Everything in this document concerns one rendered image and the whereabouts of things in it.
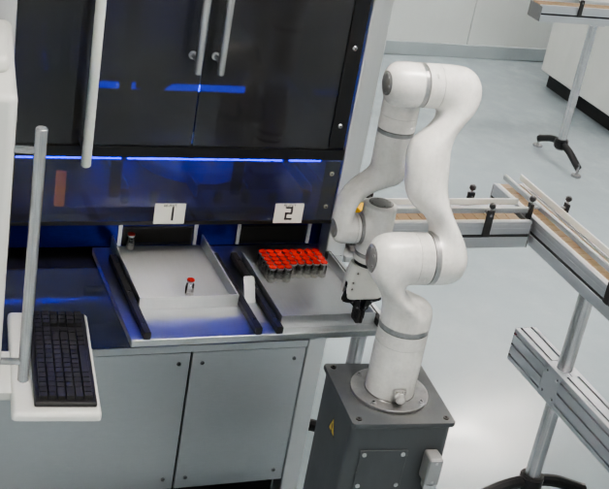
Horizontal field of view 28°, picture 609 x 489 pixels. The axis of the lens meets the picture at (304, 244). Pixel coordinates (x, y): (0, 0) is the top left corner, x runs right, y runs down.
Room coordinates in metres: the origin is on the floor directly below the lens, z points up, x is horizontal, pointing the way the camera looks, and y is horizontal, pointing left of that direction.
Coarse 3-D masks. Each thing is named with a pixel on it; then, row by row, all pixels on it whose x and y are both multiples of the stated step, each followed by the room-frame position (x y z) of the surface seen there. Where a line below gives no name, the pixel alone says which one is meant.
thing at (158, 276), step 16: (112, 240) 2.92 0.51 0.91; (128, 256) 2.90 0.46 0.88; (144, 256) 2.92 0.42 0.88; (160, 256) 2.94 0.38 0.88; (176, 256) 2.96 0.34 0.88; (192, 256) 2.97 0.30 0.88; (208, 256) 2.97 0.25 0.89; (128, 272) 2.76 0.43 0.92; (144, 272) 2.83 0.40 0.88; (160, 272) 2.85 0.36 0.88; (176, 272) 2.87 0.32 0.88; (192, 272) 2.88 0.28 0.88; (208, 272) 2.90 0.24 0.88; (224, 272) 2.85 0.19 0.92; (144, 288) 2.75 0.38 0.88; (160, 288) 2.76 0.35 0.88; (176, 288) 2.78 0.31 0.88; (208, 288) 2.81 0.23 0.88; (224, 288) 2.82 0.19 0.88; (144, 304) 2.64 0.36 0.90; (160, 304) 2.66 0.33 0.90; (176, 304) 2.68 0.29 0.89; (192, 304) 2.69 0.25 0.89; (208, 304) 2.71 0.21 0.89; (224, 304) 2.73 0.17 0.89
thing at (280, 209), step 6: (276, 204) 3.05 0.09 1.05; (282, 204) 3.06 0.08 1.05; (288, 204) 3.06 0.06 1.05; (294, 204) 3.07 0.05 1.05; (300, 204) 3.08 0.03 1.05; (276, 210) 3.05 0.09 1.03; (282, 210) 3.06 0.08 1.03; (288, 210) 3.07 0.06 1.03; (294, 210) 3.07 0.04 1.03; (300, 210) 3.08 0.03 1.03; (276, 216) 3.05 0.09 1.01; (282, 216) 3.06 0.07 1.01; (288, 216) 3.07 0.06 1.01; (294, 216) 3.07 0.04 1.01; (300, 216) 3.08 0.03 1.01; (276, 222) 3.05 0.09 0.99; (282, 222) 3.06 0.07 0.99; (288, 222) 3.07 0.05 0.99; (294, 222) 3.08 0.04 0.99; (300, 222) 3.08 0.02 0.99
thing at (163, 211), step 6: (156, 204) 2.91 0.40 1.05; (162, 204) 2.91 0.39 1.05; (168, 204) 2.92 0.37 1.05; (174, 204) 2.93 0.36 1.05; (180, 204) 2.94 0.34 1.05; (156, 210) 2.91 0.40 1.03; (162, 210) 2.92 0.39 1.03; (168, 210) 2.92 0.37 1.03; (180, 210) 2.94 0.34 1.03; (156, 216) 2.91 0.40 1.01; (162, 216) 2.92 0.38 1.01; (168, 216) 2.92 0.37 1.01; (174, 216) 2.93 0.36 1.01; (180, 216) 2.94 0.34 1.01; (156, 222) 2.91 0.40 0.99; (162, 222) 2.92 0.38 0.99; (168, 222) 2.92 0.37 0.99; (174, 222) 2.93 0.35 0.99; (180, 222) 2.94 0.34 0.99
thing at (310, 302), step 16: (256, 272) 2.95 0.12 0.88; (336, 272) 3.03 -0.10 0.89; (272, 288) 2.87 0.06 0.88; (288, 288) 2.89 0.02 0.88; (304, 288) 2.91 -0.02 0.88; (320, 288) 2.92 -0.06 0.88; (336, 288) 2.94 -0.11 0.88; (272, 304) 2.74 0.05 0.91; (288, 304) 2.80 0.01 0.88; (304, 304) 2.82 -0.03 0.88; (320, 304) 2.84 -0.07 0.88; (336, 304) 2.85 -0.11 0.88; (288, 320) 2.68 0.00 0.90; (304, 320) 2.70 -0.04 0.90; (320, 320) 2.72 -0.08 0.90; (336, 320) 2.74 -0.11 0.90; (352, 320) 2.76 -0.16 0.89; (368, 320) 2.78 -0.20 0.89
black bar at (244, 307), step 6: (222, 264) 2.92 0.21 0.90; (228, 276) 2.86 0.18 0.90; (234, 282) 2.83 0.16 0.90; (240, 294) 2.78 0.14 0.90; (240, 300) 2.74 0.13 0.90; (240, 306) 2.73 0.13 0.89; (246, 306) 2.72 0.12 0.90; (246, 312) 2.69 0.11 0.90; (252, 312) 2.69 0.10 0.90; (246, 318) 2.68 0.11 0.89; (252, 318) 2.66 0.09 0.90; (252, 324) 2.64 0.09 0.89; (258, 324) 2.64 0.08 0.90; (258, 330) 2.62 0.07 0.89
